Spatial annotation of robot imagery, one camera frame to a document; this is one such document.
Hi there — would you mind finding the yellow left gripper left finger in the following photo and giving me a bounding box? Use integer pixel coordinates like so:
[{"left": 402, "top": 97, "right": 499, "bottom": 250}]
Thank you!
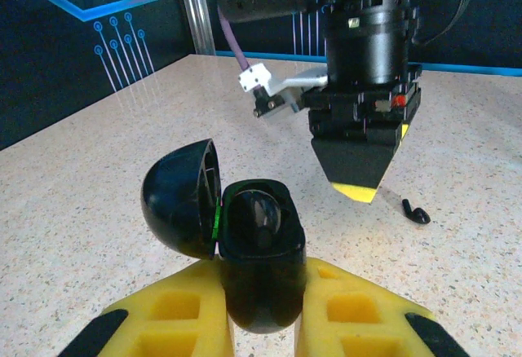
[{"left": 56, "top": 258, "right": 237, "bottom": 357}]

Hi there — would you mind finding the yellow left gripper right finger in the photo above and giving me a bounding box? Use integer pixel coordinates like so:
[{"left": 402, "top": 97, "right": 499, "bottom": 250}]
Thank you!
[{"left": 294, "top": 257, "right": 471, "bottom": 357}]

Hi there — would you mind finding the black wireless earbud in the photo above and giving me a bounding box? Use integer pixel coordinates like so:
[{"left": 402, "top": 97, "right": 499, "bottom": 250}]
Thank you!
[{"left": 401, "top": 197, "right": 432, "bottom": 225}]

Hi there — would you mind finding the black earbud charging case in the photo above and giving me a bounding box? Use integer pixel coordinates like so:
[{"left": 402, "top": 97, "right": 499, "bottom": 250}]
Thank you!
[{"left": 139, "top": 138, "right": 307, "bottom": 333}]

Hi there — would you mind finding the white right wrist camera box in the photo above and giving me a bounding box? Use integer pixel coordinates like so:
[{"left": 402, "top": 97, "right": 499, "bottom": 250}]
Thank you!
[{"left": 238, "top": 61, "right": 330, "bottom": 121}]

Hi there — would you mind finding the aluminium frame post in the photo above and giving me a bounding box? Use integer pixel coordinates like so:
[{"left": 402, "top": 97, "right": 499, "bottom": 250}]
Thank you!
[{"left": 175, "top": 0, "right": 217, "bottom": 55}]

